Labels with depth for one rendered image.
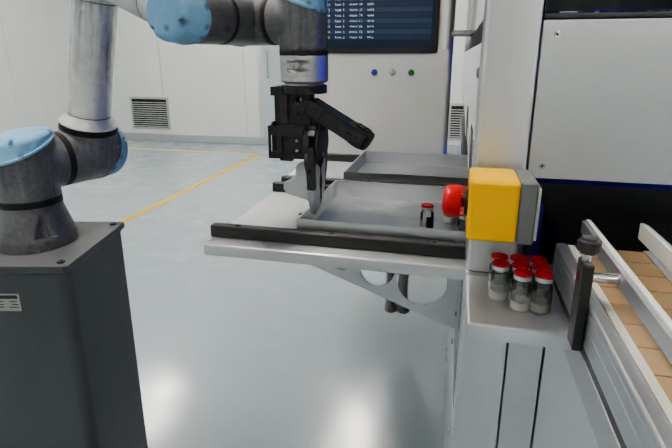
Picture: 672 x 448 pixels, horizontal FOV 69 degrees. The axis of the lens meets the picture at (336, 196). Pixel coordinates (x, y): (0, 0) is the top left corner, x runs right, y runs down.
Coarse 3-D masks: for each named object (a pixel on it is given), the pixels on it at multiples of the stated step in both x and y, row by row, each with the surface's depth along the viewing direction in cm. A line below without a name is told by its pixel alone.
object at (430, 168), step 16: (368, 160) 134; (384, 160) 133; (400, 160) 132; (416, 160) 131; (432, 160) 130; (448, 160) 129; (464, 160) 128; (352, 176) 110; (368, 176) 109; (384, 176) 108; (400, 176) 107; (416, 176) 106; (432, 176) 105; (448, 176) 119; (464, 176) 119
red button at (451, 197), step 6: (450, 186) 58; (456, 186) 58; (444, 192) 58; (450, 192) 58; (456, 192) 57; (444, 198) 58; (450, 198) 57; (456, 198) 57; (462, 198) 58; (444, 204) 58; (450, 204) 57; (456, 204) 57; (462, 204) 58; (444, 210) 58; (450, 210) 58; (456, 210) 57; (450, 216) 58; (456, 216) 58
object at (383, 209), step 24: (336, 192) 102; (360, 192) 101; (384, 192) 100; (408, 192) 99; (432, 192) 98; (312, 216) 85; (336, 216) 90; (360, 216) 90; (384, 216) 90; (408, 216) 90; (456, 240) 73
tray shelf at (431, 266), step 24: (336, 168) 129; (240, 216) 90; (264, 216) 90; (288, 216) 90; (216, 240) 79; (240, 240) 79; (312, 264) 74; (336, 264) 73; (360, 264) 72; (384, 264) 71; (408, 264) 70; (432, 264) 70; (456, 264) 70
